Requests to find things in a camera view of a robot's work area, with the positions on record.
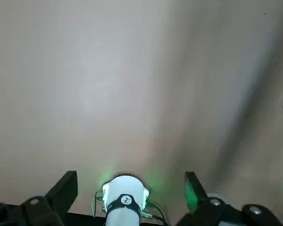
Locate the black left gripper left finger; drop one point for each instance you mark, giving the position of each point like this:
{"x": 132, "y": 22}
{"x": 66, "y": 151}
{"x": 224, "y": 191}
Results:
{"x": 49, "y": 209}

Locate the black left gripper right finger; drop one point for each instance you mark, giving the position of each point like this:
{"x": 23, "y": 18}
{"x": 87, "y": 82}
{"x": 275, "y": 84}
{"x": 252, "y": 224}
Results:
{"x": 202, "y": 212}

